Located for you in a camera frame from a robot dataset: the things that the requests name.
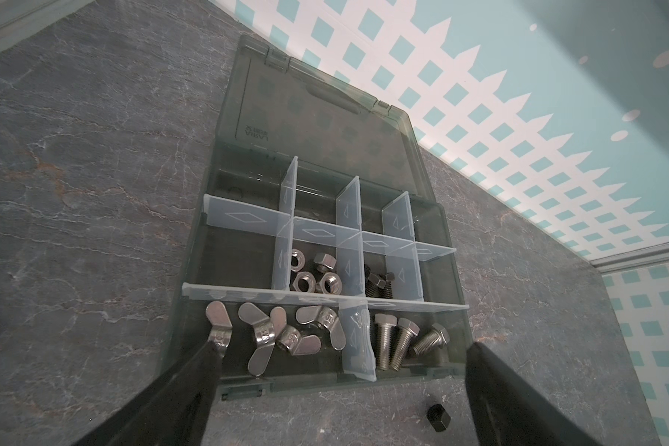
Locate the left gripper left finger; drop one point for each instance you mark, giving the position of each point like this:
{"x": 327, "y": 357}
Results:
{"x": 172, "y": 410}

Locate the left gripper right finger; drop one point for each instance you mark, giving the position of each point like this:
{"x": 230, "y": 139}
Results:
{"x": 506, "y": 410}

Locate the black nut top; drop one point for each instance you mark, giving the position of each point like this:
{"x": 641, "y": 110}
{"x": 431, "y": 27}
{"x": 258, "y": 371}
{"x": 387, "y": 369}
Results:
{"x": 438, "y": 417}

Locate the silver wing nut left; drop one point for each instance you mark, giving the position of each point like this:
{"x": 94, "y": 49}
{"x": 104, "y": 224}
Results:
{"x": 221, "y": 326}

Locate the silver wing nut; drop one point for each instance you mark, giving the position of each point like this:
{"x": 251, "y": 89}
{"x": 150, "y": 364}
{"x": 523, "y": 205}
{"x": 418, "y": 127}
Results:
{"x": 221, "y": 326}
{"x": 267, "y": 328}
{"x": 317, "y": 320}

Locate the silver bolt right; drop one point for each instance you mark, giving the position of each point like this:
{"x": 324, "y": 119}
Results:
{"x": 397, "y": 338}

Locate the silver wing nut middle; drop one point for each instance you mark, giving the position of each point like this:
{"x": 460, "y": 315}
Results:
{"x": 267, "y": 328}

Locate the silver wing nut right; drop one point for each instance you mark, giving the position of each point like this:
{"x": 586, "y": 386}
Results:
{"x": 317, "y": 320}

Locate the black bolt right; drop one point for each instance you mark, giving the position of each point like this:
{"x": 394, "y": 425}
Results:
{"x": 379, "y": 285}

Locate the silver hex nut group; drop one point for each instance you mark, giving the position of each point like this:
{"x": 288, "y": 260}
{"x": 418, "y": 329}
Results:
{"x": 322, "y": 279}

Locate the grey plastic organizer box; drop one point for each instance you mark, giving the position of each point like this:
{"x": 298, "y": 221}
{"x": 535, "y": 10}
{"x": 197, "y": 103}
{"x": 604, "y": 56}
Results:
{"x": 302, "y": 160}

